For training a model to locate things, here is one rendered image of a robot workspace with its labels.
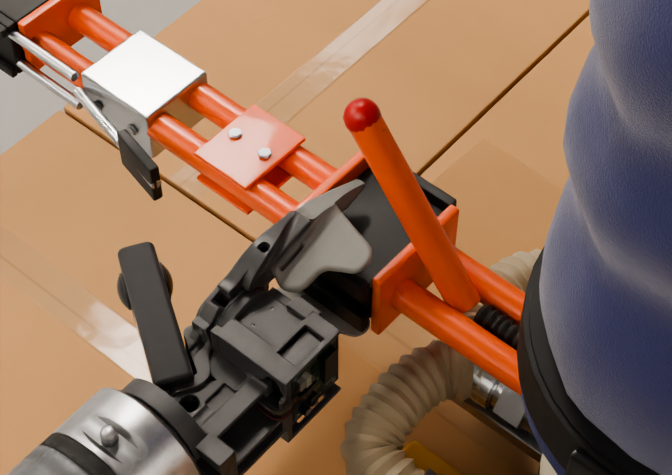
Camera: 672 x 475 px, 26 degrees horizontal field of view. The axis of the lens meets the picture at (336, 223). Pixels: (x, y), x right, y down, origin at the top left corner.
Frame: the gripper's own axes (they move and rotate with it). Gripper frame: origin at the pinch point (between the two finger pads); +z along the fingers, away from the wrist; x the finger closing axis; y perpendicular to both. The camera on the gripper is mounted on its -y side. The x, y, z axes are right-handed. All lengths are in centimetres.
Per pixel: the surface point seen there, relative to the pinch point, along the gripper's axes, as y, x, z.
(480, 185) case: -0.2, -12.9, 17.7
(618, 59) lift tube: 21.7, 37.2, -9.3
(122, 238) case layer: -44, -53, 14
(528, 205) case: 3.9, -12.9, 18.6
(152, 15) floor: -111, -108, 79
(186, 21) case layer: -62, -53, 44
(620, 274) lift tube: 24.0, 24.9, -9.2
